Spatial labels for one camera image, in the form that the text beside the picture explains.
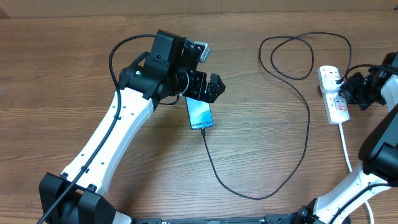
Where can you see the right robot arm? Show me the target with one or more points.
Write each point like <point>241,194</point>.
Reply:
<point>377,167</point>

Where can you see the white charger plug adapter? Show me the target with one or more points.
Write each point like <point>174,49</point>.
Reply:
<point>329,84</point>

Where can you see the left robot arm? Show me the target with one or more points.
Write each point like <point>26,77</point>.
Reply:
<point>78,194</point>

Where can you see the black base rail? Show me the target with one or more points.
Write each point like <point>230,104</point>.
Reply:
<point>268,219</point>

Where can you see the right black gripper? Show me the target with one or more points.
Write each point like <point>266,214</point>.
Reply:
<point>346,92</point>

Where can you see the white power strip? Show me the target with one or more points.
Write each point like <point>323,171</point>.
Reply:
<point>335,105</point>

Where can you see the Samsung Galaxy smartphone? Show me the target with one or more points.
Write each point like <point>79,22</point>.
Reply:
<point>199,114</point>

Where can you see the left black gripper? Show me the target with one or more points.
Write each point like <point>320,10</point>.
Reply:
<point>198,92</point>

